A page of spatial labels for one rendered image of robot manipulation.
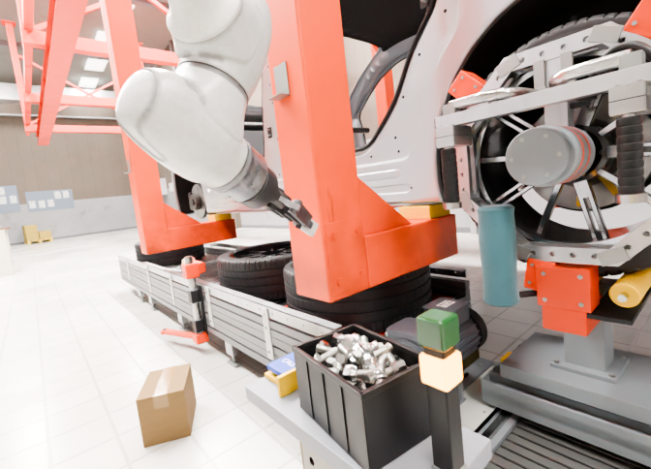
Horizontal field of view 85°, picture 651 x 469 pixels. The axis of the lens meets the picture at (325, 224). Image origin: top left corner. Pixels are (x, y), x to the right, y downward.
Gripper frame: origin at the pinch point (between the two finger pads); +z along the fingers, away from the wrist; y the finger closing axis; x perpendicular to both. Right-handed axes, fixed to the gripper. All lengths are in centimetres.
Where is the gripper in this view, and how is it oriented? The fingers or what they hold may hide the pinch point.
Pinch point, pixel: (305, 224)
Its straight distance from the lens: 74.1
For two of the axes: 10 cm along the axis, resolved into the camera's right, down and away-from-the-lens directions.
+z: 4.2, 3.6, 8.3
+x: 4.3, -8.9, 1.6
